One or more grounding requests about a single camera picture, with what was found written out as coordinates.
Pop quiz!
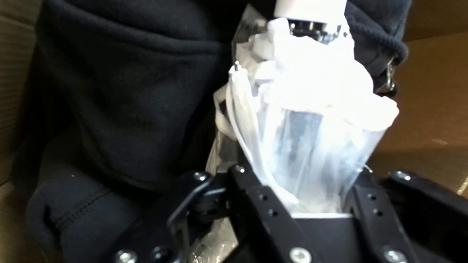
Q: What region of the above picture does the white cardboard box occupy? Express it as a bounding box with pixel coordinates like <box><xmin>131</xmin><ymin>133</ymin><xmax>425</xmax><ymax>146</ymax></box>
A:
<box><xmin>0</xmin><ymin>0</ymin><xmax>467</xmax><ymax>263</ymax></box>

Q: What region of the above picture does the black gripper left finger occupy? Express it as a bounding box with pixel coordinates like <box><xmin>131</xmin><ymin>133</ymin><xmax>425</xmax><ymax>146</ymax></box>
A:
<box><xmin>229</xmin><ymin>165</ymin><xmax>313</xmax><ymax>263</ymax></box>

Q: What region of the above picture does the white object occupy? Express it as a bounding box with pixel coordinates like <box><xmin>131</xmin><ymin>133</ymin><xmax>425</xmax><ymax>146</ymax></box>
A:
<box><xmin>207</xmin><ymin>0</ymin><xmax>400</xmax><ymax>218</ymax></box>

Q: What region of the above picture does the dark navy clothing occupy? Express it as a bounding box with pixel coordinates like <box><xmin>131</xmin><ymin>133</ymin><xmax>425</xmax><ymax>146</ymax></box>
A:
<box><xmin>9</xmin><ymin>0</ymin><xmax>411</xmax><ymax>263</ymax></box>

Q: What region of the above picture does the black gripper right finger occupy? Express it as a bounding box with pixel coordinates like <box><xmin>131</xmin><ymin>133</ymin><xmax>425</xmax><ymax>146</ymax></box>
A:
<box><xmin>348</xmin><ymin>170</ymin><xmax>420</xmax><ymax>263</ymax></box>

